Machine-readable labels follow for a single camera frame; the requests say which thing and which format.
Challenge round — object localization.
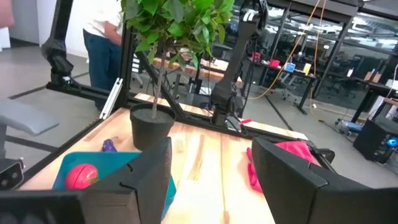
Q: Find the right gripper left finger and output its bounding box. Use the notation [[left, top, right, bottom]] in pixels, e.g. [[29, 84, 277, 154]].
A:
[[83, 136, 174, 224]]

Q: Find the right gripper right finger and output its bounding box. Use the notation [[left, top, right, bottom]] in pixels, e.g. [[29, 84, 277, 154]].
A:
[[250, 136, 373, 224]]

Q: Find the teal plastic tupperware container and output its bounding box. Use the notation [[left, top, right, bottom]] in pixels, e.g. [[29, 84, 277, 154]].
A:
[[52, 151, 177, 219]]

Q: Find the red toy tomato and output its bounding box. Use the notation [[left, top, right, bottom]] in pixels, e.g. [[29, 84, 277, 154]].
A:
[[64, 163, 100, 191]]

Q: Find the red cloth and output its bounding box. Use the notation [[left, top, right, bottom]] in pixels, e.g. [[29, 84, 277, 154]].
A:
[[246, 140, 322, 194]]

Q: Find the purple toy eggplant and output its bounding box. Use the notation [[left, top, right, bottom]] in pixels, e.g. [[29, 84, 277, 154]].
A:
[[101, 138, 119, 154]]

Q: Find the artificial potted green plant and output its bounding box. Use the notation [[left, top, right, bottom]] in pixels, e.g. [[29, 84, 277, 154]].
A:
[[120, 0, 236, 152]]

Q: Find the black computer tower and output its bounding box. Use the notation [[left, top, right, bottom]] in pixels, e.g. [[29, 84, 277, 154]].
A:
[[352, 117, 398, 166]]

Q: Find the black workbench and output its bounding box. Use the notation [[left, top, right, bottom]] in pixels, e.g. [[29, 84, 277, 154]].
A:
[[248, 55, 319, 116]]

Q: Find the standing person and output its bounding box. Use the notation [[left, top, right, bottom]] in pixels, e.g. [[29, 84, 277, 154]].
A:
[[83, 0, 124, 111]]

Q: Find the wooden background table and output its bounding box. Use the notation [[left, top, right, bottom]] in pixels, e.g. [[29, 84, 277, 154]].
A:
[[152, 55, 244, 90]]

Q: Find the grey side desk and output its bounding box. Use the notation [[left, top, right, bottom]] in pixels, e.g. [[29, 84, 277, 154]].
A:
[[0, 97, 60, 159]]

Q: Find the white metal bracket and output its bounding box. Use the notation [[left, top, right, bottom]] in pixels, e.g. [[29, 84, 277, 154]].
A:
[[98, 77, 124, 121]]

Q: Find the black aluminium table frame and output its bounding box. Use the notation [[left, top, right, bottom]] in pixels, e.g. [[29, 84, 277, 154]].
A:
[[18, 0, 337, 188]]

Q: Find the orange hanging cable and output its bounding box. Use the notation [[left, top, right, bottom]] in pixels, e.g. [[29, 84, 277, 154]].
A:
[[248, 0, 328, 101]]

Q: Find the black table-level camera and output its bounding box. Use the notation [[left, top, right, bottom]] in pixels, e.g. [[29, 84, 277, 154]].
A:
[[0, 156, 26, 192]]

